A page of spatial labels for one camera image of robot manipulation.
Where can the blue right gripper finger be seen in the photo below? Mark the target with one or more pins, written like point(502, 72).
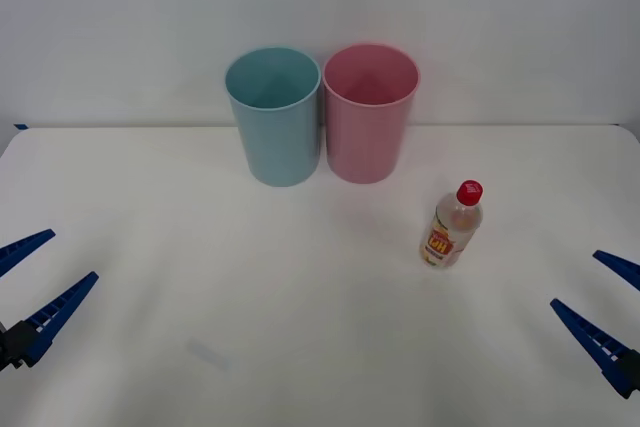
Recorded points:
point(622, 267)
point(595, 334)

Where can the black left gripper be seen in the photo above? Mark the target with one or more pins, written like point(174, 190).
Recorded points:
point(3, 347)

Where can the clear bottle with red cap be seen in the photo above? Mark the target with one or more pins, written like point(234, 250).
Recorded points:
point(447, 237)

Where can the pale blue plastic bin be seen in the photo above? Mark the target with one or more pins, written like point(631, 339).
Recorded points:
point(277, 137)

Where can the pink plastic bin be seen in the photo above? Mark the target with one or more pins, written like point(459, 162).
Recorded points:
point(365, 139)

